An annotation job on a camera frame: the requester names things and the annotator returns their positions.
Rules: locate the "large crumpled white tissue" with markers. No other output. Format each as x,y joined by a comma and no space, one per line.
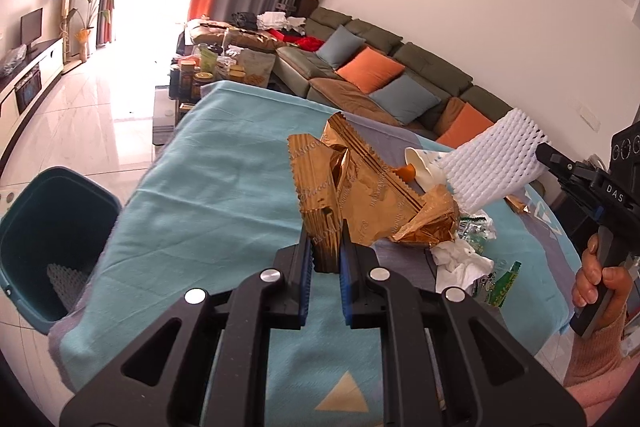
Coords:
457,264

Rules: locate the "long curved orange peel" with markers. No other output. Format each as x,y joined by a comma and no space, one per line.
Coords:
406,173

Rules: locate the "dark bag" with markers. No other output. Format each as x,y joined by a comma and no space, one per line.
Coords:
244,19

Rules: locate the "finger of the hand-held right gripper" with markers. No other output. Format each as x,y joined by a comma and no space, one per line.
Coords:
555,162

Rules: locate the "green snack bag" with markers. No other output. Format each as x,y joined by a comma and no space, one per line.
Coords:
209,58

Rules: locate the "small gold foil scrap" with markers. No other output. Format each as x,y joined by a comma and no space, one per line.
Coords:
517,203

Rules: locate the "white tv cabinet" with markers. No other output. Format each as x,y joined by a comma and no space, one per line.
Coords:
35,67

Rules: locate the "green zigzag edged wrapper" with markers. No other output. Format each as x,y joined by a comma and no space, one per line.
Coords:
500,287

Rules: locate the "large gold foil wrapper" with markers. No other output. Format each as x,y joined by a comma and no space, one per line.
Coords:
370,187

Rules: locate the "brown jar with gold lid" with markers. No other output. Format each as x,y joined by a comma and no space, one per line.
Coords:
187,77
204,84

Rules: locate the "crumpled gold foil wrapper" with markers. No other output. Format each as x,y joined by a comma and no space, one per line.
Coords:
432,217

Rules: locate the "beige patterned bag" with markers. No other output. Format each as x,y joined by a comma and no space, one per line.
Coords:
255,69

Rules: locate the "black monitor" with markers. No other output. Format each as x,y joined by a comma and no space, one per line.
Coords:
31,27

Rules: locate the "person's right hand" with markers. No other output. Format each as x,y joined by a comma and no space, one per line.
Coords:
582,279

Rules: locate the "brown box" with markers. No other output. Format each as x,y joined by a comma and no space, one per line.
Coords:
307,1

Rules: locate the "red cloth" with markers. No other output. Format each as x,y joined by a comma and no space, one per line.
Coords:
305,43

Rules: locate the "clear plastic bag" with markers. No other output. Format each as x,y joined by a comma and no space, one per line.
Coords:
14,59

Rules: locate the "tall potted plant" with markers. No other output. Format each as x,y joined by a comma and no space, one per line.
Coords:
97,7

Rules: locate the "white foam fruit net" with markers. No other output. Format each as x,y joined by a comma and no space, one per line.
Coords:
495,157
67,284

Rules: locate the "white wall switch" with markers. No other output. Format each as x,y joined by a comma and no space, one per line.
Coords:
587,116

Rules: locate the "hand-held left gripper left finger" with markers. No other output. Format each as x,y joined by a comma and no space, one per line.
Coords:
304,279

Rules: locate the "orange cushion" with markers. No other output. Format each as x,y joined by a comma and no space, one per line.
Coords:
372,69
465,127

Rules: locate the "person's right forearm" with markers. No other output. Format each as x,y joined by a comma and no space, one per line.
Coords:
597,352

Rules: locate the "blue-grey cushion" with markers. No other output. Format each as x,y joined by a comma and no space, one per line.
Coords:
405,99
340,47

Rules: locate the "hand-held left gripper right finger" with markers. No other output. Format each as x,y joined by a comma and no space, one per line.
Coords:
346,289

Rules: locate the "white paper cup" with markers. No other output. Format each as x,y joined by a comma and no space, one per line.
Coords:
422,167

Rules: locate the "olive green sofa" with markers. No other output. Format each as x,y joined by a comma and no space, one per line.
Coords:
425,62

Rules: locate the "white clothes pile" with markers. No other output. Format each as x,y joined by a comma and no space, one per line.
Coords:
280,21

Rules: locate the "teal plastic bin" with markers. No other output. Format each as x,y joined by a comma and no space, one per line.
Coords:
50,217

